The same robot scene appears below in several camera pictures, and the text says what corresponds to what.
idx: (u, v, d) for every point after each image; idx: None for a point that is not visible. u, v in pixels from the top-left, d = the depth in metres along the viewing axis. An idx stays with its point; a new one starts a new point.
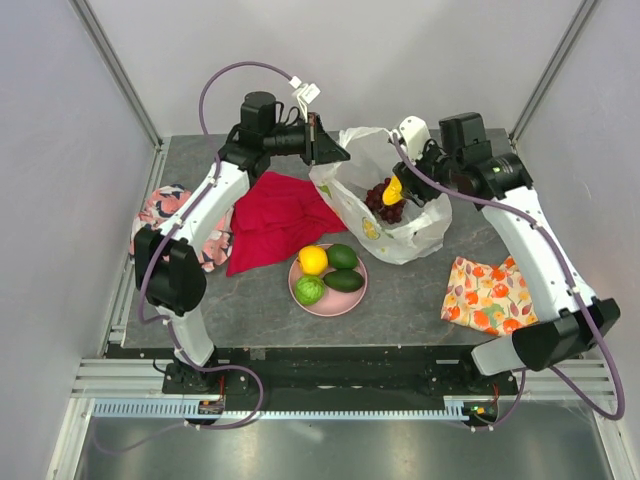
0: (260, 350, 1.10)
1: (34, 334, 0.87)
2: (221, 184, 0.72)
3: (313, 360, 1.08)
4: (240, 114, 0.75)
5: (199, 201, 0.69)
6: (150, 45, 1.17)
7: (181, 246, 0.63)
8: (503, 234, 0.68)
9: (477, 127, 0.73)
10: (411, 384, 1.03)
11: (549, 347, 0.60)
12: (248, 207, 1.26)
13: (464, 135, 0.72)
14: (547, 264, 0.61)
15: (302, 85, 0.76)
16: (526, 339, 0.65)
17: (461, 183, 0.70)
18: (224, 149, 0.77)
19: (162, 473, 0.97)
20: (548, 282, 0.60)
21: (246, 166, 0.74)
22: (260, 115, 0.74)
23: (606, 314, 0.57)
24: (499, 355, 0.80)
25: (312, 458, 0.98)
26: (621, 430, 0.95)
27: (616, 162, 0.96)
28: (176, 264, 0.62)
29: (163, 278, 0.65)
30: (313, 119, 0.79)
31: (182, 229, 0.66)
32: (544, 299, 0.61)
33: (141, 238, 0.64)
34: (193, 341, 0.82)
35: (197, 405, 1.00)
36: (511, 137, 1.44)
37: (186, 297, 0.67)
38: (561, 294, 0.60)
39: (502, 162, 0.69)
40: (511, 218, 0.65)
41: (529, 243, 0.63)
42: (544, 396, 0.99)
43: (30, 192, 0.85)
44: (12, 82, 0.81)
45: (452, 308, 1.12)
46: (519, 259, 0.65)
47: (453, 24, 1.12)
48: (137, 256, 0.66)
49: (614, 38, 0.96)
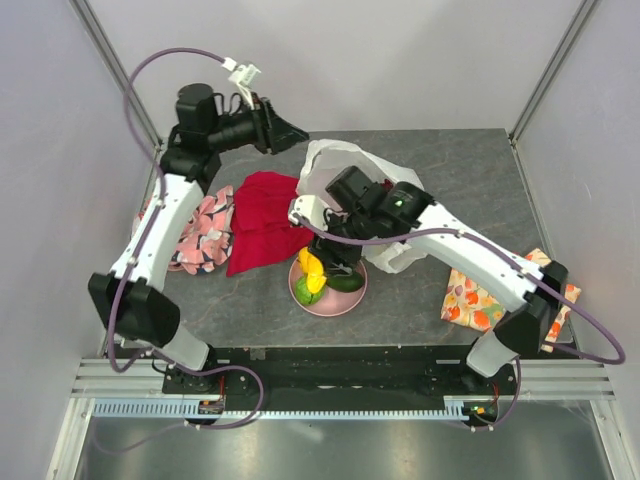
0: (259, 350, 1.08)
1: (34, 334, 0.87)
2: (171, 204, 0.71)
3: (313, 360, 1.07)
4: (178, 113, 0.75)
5: (150, 230, 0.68)
6: (150, 45, 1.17)
7: (140, 285, 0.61)
8: (438, 254, 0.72)
9: (360, 177, 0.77)
10: (411, 384, 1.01)
11: (537, 333, 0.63)
12: (248, 207, 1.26)
13: (353, 189, 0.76)
14: (488, 260, 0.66)
15: (236, 68, 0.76)
16: (509, 338, 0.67)
17: (375, 228, 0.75)
18: (167, 156, 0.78)
19: (162, 473, 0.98)
20: (499, 275, 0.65)
21: (194, 174, 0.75)
22: (197, 112, 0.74)
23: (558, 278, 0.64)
24: (487, 351, 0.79)
25: (312, 458, 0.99)
26: (621, 430, 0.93)
27: (615, 162, 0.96)
28: (139, 302, 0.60)
29: (131, 317, 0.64)
30: (258, 104, 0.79)
31: (137, 266, 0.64)
32: (504, 291, 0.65)
33: (96, 284, 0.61)
34: (182, 351, 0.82)
35: (197, 405, 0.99)
36: (511, 137, 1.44)
37: (160, 328, 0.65)
38: (516, 281, 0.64)
39: (400, 193, 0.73)
40: (437, 238, 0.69)
41: (466, 251, 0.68)
42: (544, 396, 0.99)
43: (30, 192, 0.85)
44: (11, 82, 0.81)
45: (452, 308, 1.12)
46: (463, 266, 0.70)
47: (452, 24, 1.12)
48: (97, 304, 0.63)
49: (613, 38, 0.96)
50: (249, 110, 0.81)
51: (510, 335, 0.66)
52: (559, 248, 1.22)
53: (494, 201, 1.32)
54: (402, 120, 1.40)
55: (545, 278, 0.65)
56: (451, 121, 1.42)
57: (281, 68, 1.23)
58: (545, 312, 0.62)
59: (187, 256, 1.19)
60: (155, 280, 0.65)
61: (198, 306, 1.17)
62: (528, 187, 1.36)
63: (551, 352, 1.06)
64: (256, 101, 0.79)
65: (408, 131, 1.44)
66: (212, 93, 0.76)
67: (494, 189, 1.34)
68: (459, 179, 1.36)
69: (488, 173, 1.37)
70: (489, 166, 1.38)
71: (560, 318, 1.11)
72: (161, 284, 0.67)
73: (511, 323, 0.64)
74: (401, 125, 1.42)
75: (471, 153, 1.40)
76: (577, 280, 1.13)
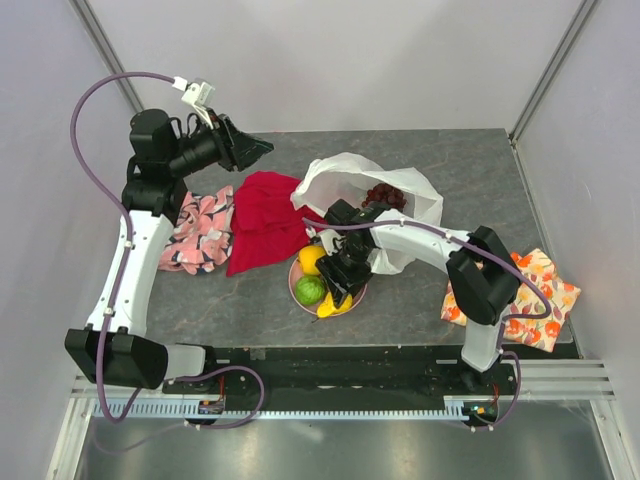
0: (260, 350, 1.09)
1: (34, 334, 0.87)
2: (140, 242, 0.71)
3: (313, 360, 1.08)
4: (132, 145, 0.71)
5: (123, 275, 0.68)
6: (151, 46, 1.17)
7: (122, 337, 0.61)
8: (395, 246, 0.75)
9: (344, 205, 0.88)
10: (411, 384, 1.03)
11: (472, 290, 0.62)
12: (247, 206, 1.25)
13: (338, 215, 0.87)
14: (422, 235, 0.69)
15: (188, 87, 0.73)
16: (466, 305, 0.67)
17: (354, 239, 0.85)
18: (129, 191, 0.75)
19: (162, 473, 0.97)
20: (431, 245, 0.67)
21: (160, 208, 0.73)
22: (154, 141, 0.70)
23: (483, 237, 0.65)
24: (479, 340, 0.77)
25: (312, 458, 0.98)
26: (621, 430, 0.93)
27: (615, 162, 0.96)
28: (124, 356, 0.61)
29: (115, 367, 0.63)
30: (218, 124, 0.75)
31: (114, 315, 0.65)
32: (440, 259, 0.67)
33: (75, 342, 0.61)
34: (178, 367, 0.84)
35: (197, 405, 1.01)
36: (511, 137, 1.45)
37: (148, 371, 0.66)
38: (445, 246, 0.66)
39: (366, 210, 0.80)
40: (387, 229, 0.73)
41: (405, 233, 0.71)
42: (544, 396, 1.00)
43: (30, 192, 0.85)
44: (11, 83, 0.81)
45: (452, 308, 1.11)
46: (411, 250, 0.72)
47: (452, 24, 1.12)
48: (79, 361, 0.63)
49: (613, 39, 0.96)
50: (208, 129, 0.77)
51: (463, 303, 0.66)
52: (560, 247, 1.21)
53: (494, 201, 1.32)
54: (402, 120, 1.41)
55: (473, 240, 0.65)
56: (451, 121, 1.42)
57: (281, 69, 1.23)
58: (470, 267, 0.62)
59: (186, 257, 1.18)
60: (136, 324, 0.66)
61: (198, 306, 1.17)
62: (527, 187, 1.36)
63: (552, 352, 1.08)
64: (215, 119, 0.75)
65: (408, 132, 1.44)
66: (166, 119, 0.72)
67: (494, 189, 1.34)
68: (459, 178, 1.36)
69: (488, 173, 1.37)
70: (489, 166, 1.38)
71: (560, 319, 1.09)
72: (143, 326, 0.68)
73: (455, 286, 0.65)
74: (401, 125, 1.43)
75: (471, 153, 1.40)
76: (578, 280, 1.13)
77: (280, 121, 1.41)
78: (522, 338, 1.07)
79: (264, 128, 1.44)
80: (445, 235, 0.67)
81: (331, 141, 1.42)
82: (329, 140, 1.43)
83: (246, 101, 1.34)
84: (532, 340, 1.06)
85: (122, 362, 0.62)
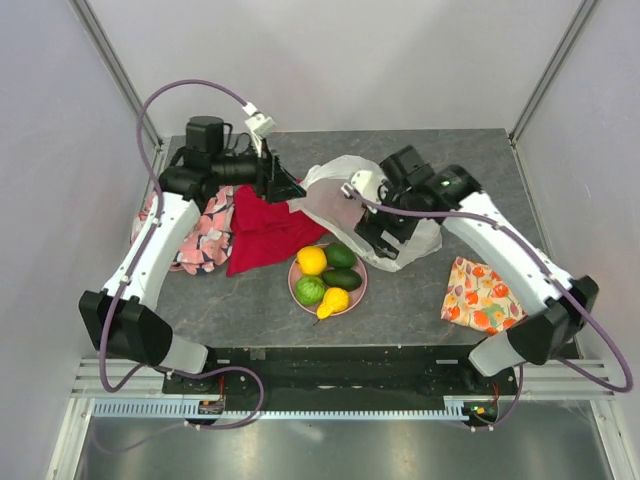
0: (260, 350, 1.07)
1: (34, 335, 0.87)
2: (166, 222, 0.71)
3: (313, 360, 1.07)
4: (187, 133, 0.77)
5: (146, 248, 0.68)
6: (150, 47, 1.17)
7: (132, 306, 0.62)
8: (469, 240, 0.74)
9: (413, 156, 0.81)
10: (411, 384, 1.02)
11: (549, 335, 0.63)
12: (248, 206, 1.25)
13: (403, 166, 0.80)
14: (519, 258, 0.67)
15: (255, 114, 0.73)
16: (525, 341, 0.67)
17: (416, 201, 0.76)
18: (166, 174, 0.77)
19: (162, 473, 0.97)
20: (525, 275, 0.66)
21: (191, 193, 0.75)
22: (206, 134, 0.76)
23: (586, 293, 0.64)
24: (494, 355, 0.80)
25: (312, 458, 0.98)
26: (621, 430, 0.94)
27: (615, 162, 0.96)
28: (130, 324, 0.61)
29: (122, 336, 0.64)
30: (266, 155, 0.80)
31: (129, 284, 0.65)
32: (527, 292, 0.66)
33: (88, 303, 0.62)
34: (178, 361, 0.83)
35: (197, 405, 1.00)
36: (511, 137, 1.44)
37: (151, 349, 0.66)
38: (541, 285, 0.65)
39: (449, 175, 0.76)
40: (475, 226, 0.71)
41: (499, 245, 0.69)
42: (544, 396, 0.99)
43: (30, 193, 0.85)
44: (12, 84, 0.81)
45: (452, 308, 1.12)
46: (491, 258, 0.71)
47: (452, 25, 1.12)
48: (89, 323, 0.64)
49: (613, 39, 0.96)
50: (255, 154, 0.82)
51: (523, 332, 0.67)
52: (560, 247, 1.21)
53: (495, 200, 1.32)
54: (402, 120, 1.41)
55: (574, 290, 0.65)
56: (451, 121, 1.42)
57: (282, 69, 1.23)
58: (563, 321, 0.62)
59: (186, 256, 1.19)
60: (148, 299, 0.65)
61: (198, 305, 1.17)
62: (528, 186, 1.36)
63: None
64: (264, 150, 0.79)
65: (408, 132, 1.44)
66: (223, 123, 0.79)
67: (494, 189, 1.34)
68: None
69: (488, 173, 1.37)
70: (489, 166, 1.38)
71: None
72: (153, 304, 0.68)
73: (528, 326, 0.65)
74: (401, 126, 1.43)
75: (471, 153, 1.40)
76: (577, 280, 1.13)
77: (280, 122, 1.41)
78: None
79: None
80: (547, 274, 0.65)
81: (332, 142, 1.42)
82: (329, 140, 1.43)
83: (246, 101, 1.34)
84: None
85: (128, 332, 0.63)
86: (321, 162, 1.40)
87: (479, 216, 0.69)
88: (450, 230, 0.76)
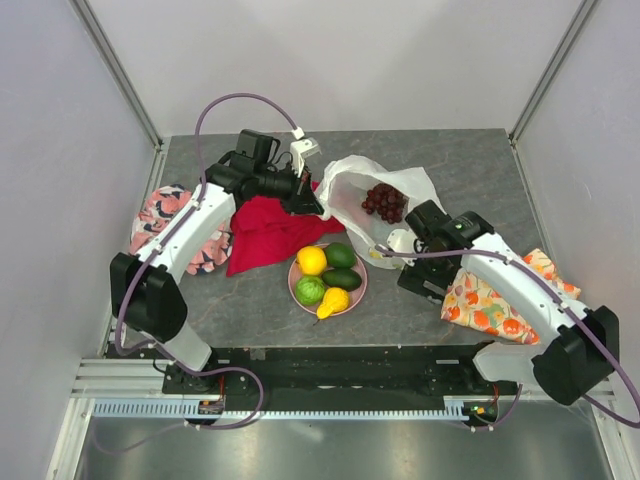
0: (260, 350, 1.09)
1: (34, 335, 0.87)
2: (205, 207, 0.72)
3: (313, 360, 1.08)
4: (239, 138, 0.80)
5: (181, 225, 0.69)
6: (150, 46, 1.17)
7: (160, 274, 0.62)
8: (487, 279, 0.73)
9: (434, 208, 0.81)
10: (410, 384, 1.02)
11: (567, 369, 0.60)
12: (250, 207, 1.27)
13: (424, 216, 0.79)
14: (530, 289, 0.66)
15: (303, 139, 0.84)
16: (546, 376, 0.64)
17: (433, 247, 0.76)
18: (212, 169, 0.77)
19: (162, 473, 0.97)
20: (538, 306, 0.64)
21: (232, 188, 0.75)
22: (258, 142, 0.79)
23: (602, 320, 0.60)
24: (506, 369, 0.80)
25: (312, 458, 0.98)
26: (621, 430, 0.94)
27: (615, 162, 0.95)
28: (153, 291, 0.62)
29: (141, 304, 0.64)
30: (305, 176, 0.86)
31: (161, 254, 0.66)
32: (542, 323, 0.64)
33: (119, 264, 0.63)
34: (183, 352, 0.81)
35: (197, 405, 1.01)
36: (511, 137, 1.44)
37: (164, 324, 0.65)
38: (555, 314, 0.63)
39: (463, 219, 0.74)
40: (486, 261, 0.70)
41: (510, 277, 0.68)
42: (544, 396, 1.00)
43: (30, 193, 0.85)
44: (12, 83, 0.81)
45: (452, 308, 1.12)
46: (506, 293, 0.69)
47: (453, 24, 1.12)
48: (113, 285, 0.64)
49: (613, 39, 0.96)
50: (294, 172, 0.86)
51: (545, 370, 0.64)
52: (560, 248, 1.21)
53: (495, 200, 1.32)
54: (402, 120, 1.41)
55: (588, 319, 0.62)
56: (450, 121, 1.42)
57: (282, 69, 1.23)
58: (579, 351, 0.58)
59: None
60: (174, 272, 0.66)
61: (198, 305, 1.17)
62: (527, 186, 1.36)
63: None
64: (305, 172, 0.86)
65: (408, 132, 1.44)
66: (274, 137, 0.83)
67: (494, 189, 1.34)
68: (459, 178, 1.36)
69: (488, 173, 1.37)
70: (489, 166, 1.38)
71: None
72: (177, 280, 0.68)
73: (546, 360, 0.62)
74: (401, 125, 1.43)
75: (471, 153, 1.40)
76: (577, 280, 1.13)
77: (280, 122, 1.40)
78: (522, 338, 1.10)
79: (265, 128, 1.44)
80: (559, 302, 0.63)
81: (331, 142, 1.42)
82: (329, 140, 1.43)
83: (246, 101, 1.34)
84: (532, 340, 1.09)
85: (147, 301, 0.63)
86: (321, 162, 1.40)
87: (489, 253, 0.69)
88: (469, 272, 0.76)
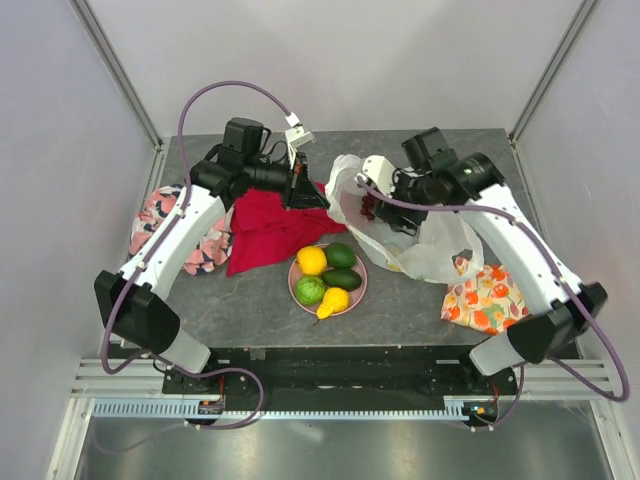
0: (260, 351, 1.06)
1: (35, 334, 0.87)
2: (190, 215, 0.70)
3: (313, 360, 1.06)
4: (225, 132, 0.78)
5: (165, 237, 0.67)
6: (150, 46, 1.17)
7: (145, 292, 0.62)
8: (484, 234, 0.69)
9: (438, 139, 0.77)
10: (411, 384, 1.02)
11: (549, 340, 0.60)
12: (249, 206, 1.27)
13: (426, 146, 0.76)
14: (531, 256, 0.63)
15: (295, 127, 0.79)
16: (522, 337, 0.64)
17: (433, 187, 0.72)
18: (198, 168, 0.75)
19: (162, 473, 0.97)
20: (535, 275, 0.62)
21: (219, 189, 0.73)
22: (245, 134, 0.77)
23: (595, 299, 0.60)
24: (498, 359, 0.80)
25: (312, 458, 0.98)
26: (621, 430, 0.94)
27: (615, 162, 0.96)
28: (139, 310, 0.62)
29: (130, 320, 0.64)
30: (298, 167, 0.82)
31: (145, 271, 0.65)
32: (534, 292, 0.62)
33: (103, 282, 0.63)
34: (180, 357, 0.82)
35: (197, 405, 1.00)
36: (511, 137, 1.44)
37: (156, 336, 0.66)
38: (551, 287, 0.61)
39: (472, 163, 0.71)
40: (491, 218, 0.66)
41: (512, 241, 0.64)
42: (544, 396, 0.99)
43: (30, 193, 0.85)
44: (12, 84, 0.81)
45: (452, 308, 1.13)
46: (502, 255, 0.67)
47: (452, 24, 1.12)
48: (100, 301, 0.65)
49: (613, 39, 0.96)
50: (286, 165, 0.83)
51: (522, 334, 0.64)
52: (560, 248, 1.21)
53: None
54: (401, 120, 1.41)
55: (581, 294, 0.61)
56: (450, 121, 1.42)
57: (281, 69, 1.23)
58: (565, 326, 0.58)
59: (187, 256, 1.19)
60: (161, 288, 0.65)
61: (198, 305, 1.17)
62: (527, 186, 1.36)
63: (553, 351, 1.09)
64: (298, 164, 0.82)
65: (408, 131, 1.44)
66: (263, 127, 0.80)
67: None
68: None
69: None
70: None
71: None
72: (165, 293, 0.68)
73: (527, 323, 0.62)
74: (401, 125, 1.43)
75: (471, 153, 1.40)
76: None
77: (280, 122, 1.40)
78: None
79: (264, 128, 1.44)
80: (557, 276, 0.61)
81: (331, 142, 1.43)
82: (329, 140, 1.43)
83: (246, 101, 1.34)
84: None
85: (135, 317, 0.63)
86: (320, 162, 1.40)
87: (497, 210, 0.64)
88: (465, 220, 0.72)
